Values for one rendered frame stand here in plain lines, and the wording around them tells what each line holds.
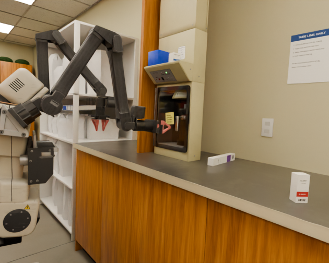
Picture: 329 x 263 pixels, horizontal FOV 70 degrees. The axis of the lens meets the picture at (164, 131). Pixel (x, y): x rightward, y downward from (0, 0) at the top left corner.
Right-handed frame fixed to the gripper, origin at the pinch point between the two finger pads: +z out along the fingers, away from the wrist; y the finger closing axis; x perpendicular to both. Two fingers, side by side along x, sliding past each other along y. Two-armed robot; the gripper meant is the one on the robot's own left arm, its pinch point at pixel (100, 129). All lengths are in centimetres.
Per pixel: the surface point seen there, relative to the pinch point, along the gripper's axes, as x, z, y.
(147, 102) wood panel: -9.1, -19.1, 30.1
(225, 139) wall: -42, 5, 77
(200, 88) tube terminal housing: -46, -28, 41
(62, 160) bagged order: 111, 42, 14
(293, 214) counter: -114, 16, 5
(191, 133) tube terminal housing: -46, -1, 35
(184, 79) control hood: -43, -32, 30
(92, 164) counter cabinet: 24.6, 28.1, 6.7
